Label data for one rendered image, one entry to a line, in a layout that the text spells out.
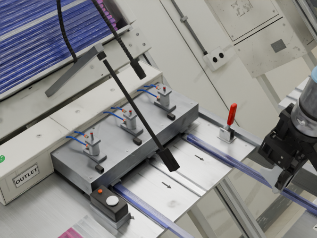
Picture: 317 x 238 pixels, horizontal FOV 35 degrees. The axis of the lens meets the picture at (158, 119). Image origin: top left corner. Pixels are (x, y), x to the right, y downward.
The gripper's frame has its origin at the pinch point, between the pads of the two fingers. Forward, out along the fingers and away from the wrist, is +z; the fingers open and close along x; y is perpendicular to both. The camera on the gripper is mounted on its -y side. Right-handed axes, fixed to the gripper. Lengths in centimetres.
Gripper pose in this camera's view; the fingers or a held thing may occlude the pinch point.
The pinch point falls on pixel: (281, 189)
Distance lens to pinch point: 107.2
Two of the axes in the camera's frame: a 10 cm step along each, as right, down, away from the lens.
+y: -7.1, -6.0, 3.6
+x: -6.8, 4.9, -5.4
